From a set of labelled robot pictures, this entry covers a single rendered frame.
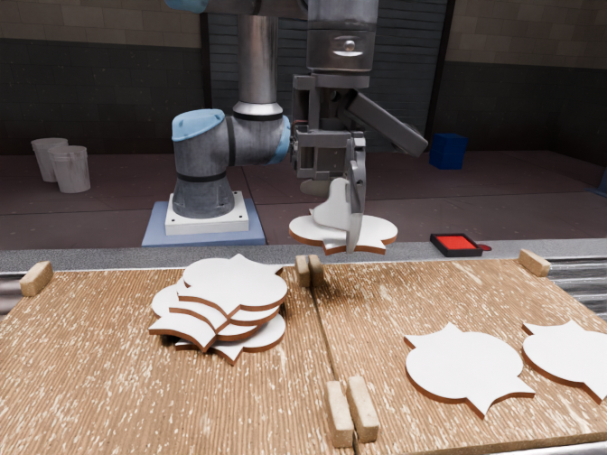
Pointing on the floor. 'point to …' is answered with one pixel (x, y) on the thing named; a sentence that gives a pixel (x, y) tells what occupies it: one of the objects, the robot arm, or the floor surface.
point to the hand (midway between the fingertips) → (343, 229)
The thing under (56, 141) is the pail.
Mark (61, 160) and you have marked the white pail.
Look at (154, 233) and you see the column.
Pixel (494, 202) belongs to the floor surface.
